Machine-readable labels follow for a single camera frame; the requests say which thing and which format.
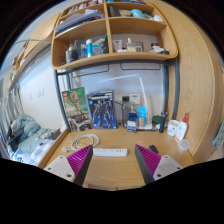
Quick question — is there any tall light blue carton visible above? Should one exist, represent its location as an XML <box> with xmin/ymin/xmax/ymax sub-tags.
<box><xmin>136</xmin><ymin>106</ymin><xmax>147</xmax><ymax>129</ymax></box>

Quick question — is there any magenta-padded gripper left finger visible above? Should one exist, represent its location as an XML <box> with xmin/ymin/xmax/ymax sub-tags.
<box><xmin>43</xmin><ymin>143</ymin><xmax>95</xmax><ymax>187</ymax></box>

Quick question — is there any white desk lamp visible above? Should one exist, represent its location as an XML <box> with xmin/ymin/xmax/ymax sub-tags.
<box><xmin>96</xmin><ymin>73</ymin><xmax>155</xmax><ymax>131</ymax></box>

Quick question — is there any white power strip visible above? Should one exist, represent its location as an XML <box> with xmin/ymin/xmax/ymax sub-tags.
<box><xmin>92</xmin><ymin>147</ymin><xmax>129</xmax><ymax>158</ymax></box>

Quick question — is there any bed with grey-green bedding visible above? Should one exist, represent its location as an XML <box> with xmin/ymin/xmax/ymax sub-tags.
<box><xmin>5</xmin><ymin>112</ymin><xmax>63</xmax><ymax>166</ymax></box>

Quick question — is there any small blue and white box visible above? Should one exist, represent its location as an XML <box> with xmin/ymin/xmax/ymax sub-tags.
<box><xmin>126</xmin><ymin>112</ymin><xmax>139</xmax><ymax>134</ymax></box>

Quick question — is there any wooden shelf unit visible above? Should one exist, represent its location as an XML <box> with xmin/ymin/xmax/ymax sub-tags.
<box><xmin>50</xmin><ymin>0</ymin><xmax>180</xmax><ymax>71</ymax></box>

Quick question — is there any dark metal desk frame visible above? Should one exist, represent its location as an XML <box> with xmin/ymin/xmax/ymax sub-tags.
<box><xmin>52</xmin><ymin>56</ymin><xmax>181</xmax><ymax>133</ymax></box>

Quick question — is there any blue robot model box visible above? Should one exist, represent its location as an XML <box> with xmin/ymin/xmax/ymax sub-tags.
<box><xmin>85</xmin><ymin>88</ymin><xmax>118</xmax><ymax>131</ymax></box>

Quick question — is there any long wooden wall shelf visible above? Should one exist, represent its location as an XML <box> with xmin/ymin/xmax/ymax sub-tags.
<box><xmin>7</xmin><ymin>12</ymin><xmax>61</xmax><ymax>91</ymax></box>

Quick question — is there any small clear plastic container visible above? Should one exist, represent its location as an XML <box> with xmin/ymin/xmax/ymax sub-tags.
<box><xmin>176</xmin><ymin>138</ymin><xmax>192</xmax><ymax>154</ymax></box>

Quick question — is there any white coiled power cable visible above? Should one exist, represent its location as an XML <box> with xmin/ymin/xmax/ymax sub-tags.
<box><xmin>61</xmin><ymin>133</ymin><xmax>101</xmax><ymax>153</ymax></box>

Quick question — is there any white mug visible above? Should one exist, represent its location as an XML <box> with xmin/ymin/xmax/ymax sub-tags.
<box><xmin>166</xmin><ymin>118</ymin><xmax>181</xmax><ymax>137</ymax></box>

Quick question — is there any white box with blue label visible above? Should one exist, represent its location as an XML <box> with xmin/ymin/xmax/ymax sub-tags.
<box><xmin>128</xmin><ymin>92</ymin><xmax>142</xmax><ymax>106</ymax></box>

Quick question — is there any clear bottle with dark cap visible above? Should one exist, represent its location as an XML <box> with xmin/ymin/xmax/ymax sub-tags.
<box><xmin>120</xmin><ymin>95</ymin><xmax>132</xmax><ymax>129</ymax></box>

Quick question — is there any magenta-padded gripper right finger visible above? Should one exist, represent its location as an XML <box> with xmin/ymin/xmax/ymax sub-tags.
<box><xmin>134</xmin><ymin>143</ymin><xmax>185</xmax><ymax>186</ymax></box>

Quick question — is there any white glue bottle red cap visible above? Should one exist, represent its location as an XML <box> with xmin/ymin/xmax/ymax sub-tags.
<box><xmin>174</xmin><ymin>112</ymin><xmax>190</xmax><ymax>144</ymax></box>

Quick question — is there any black ruler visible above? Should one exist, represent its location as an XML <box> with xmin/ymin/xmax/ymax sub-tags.
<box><xmin>136</xmin><ymin>127</ymin><xmax>158</xmax><ymax>132</ymax></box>

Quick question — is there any green figure toy box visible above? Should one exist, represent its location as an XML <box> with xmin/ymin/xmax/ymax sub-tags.
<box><xmin>61</xmin><ymin>86</ymin><xmax>93</xmax><ymax>132</ymax></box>

